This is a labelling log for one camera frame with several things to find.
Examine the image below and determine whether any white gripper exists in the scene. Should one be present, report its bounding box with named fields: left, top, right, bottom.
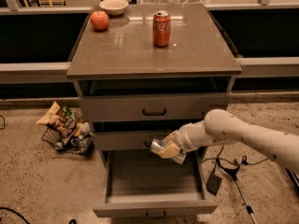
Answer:
left=158, top=123, right=197, bottom=159

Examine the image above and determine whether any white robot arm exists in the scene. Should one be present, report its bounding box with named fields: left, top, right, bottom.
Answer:
left=157, top=109, right=299, bottom=174

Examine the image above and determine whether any grey middle drawer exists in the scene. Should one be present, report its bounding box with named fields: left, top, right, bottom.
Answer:
left=91, top=119, right=217, bottom=152

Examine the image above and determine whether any grey drawer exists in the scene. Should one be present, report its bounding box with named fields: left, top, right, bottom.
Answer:
left=91, top=119, right=217, bottom=152
left=93, top=149, right=218, bottom=217
left=78, top=77, right=233, bottom=123

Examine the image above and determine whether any grey top drawer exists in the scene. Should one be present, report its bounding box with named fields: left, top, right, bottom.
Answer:
left=78, top=77, right=233, bottom=123

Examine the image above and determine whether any grey bottom drawer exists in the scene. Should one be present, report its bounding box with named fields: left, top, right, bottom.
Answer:
left=93, top=149, right=218, bottom=217

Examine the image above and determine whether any grey drawer cabinet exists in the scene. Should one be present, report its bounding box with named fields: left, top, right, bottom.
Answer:
left=66, top=3, right=243, bottom=161

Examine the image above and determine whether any red coca-cola can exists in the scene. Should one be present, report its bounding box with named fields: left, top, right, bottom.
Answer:
left=152, top=10, right=171, bottom=48

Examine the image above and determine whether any black power adapter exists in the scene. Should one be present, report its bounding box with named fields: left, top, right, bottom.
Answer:
left=206, top=172, right=222, bottom=195

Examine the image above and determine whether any black silver tripod leg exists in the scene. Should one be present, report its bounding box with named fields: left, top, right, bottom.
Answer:
left=216, top=158, right=258, bottom=224

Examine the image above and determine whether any yellow snack bag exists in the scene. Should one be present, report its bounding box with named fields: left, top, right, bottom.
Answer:
left=36, top=102, right=82, bottom=144

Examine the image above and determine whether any black pole on floor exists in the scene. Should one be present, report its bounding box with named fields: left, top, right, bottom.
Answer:
left=286, top=169, right=299, bottom=192

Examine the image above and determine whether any red apple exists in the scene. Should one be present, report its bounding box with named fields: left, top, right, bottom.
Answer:
left=91, top=10, right=109, bottom=31

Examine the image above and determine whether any white bowl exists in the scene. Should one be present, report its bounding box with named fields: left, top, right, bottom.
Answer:
left=99, top=0, right=129, bottom=16

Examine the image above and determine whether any black cable right floor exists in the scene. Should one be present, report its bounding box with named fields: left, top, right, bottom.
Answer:
left=201, top=145, right=270, bottom=173

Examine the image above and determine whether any black cable floor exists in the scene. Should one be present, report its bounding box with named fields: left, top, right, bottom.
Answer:
left=0, top=205, right=32, bottom=224
left=201, top=145, right=270, bottom=173

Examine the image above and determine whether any wire basket on floor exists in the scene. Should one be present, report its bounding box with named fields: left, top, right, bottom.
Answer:
left=37, top=107, right=94, bottom=157

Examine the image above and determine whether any black cable left floor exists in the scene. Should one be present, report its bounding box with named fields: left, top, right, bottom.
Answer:
left=0, top=205, right=32, bottom=224

